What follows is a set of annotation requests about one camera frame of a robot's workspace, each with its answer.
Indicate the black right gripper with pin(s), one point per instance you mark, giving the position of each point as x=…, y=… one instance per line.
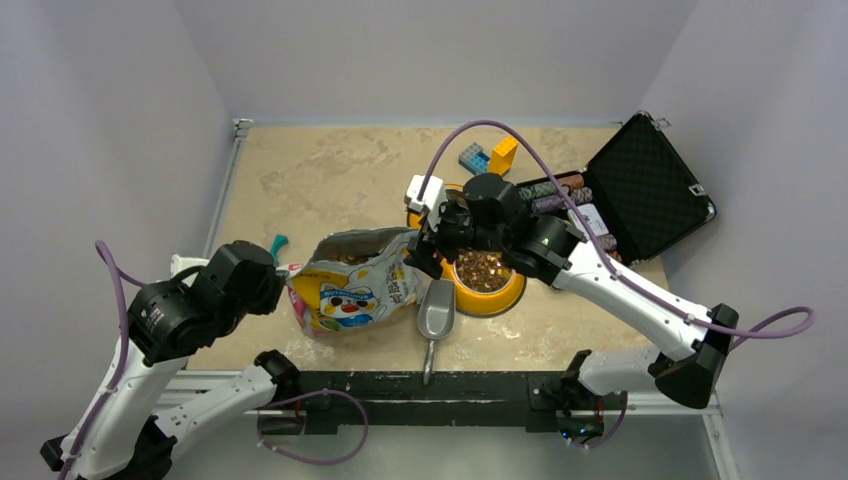
x=423, y=247

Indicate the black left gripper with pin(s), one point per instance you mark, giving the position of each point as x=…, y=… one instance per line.
x=269, y=292

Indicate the pet food bag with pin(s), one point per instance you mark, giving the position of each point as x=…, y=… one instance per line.
x=354, y=280

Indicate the silver metal food scoop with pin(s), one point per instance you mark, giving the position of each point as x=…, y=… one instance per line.
x=435, y=320

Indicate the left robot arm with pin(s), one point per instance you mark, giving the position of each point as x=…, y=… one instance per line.
x=121, y=436

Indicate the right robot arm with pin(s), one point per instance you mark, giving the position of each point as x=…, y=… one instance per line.
x=689, y=342

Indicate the yellow double pet bowl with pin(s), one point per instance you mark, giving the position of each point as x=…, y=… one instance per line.
x=485, y=286

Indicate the teal curved block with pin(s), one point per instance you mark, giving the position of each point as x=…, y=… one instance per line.
x=277, y=244

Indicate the toy brick stack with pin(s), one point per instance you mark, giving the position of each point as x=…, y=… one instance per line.
x=499, y=161

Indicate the white playing card box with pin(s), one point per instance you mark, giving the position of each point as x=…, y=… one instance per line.
x=593, y=218

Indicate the black poker chip case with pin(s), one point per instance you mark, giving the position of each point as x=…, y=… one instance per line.
x=644, y=191

